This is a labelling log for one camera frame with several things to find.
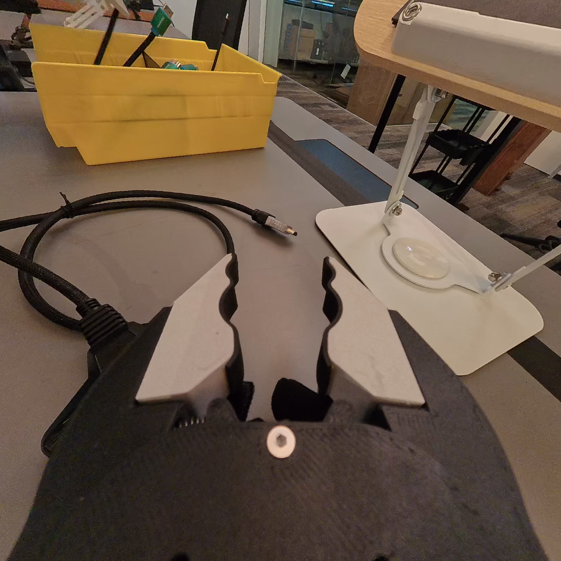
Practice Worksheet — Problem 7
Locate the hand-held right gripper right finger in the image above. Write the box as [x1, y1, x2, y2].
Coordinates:
[316, 256, 427, 423]

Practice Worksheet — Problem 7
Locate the black braided cable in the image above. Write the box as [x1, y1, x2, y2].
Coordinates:
[94, 6, 120, 66]
[210, 13, 229, 72]

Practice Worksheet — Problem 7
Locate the yellow plastic bin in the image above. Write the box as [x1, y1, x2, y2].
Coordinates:
[30, 23, 282, 166]

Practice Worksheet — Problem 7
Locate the brown cardboard box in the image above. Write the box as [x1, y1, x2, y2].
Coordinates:
[348, 66, 439, 128]

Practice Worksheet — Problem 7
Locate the brown wooden pillar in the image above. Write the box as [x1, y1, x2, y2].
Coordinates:
[473, 120, 553, 198]

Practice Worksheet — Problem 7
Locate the white metal board stand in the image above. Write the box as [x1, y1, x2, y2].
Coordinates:
[316, 0, 561, 377]
[65, 0, 128, 28]

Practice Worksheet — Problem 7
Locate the black utility cart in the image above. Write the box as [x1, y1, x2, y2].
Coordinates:
[410, 129, 489, 195]

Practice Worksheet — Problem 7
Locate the black desk frame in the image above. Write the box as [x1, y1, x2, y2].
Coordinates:
[368, 75, 406, 152]

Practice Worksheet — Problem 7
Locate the black hdmi switch with cable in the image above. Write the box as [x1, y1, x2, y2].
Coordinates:
[0, 188, 299, 457]

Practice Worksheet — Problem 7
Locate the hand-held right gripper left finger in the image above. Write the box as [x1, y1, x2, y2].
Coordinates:
[135, 253, 244, 417]

